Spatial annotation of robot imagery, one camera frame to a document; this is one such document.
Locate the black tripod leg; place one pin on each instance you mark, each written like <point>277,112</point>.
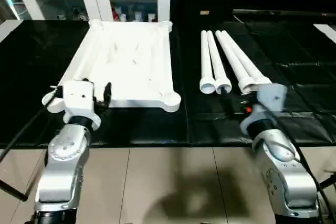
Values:
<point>13,190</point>

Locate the white plastic table leg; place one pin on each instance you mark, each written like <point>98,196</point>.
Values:
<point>234,61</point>
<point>244,59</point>
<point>205,61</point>
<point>216,61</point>

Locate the white plastic table top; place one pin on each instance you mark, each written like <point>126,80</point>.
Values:
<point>126,61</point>

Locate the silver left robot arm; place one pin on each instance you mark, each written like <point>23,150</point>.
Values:
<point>60,171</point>

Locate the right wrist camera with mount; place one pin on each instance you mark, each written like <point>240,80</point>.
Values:
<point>271,98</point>

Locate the small red bottle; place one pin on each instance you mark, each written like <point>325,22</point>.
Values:
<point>114,12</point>

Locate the black work mat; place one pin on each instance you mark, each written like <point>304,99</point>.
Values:
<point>131,129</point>

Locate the long black bar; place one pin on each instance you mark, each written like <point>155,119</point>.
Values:
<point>283,12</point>

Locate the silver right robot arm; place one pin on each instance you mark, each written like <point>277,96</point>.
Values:
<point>283,177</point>

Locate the flat white board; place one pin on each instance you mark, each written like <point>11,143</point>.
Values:
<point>326,30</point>

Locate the small brown tag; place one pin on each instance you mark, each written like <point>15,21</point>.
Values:
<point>204,12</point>

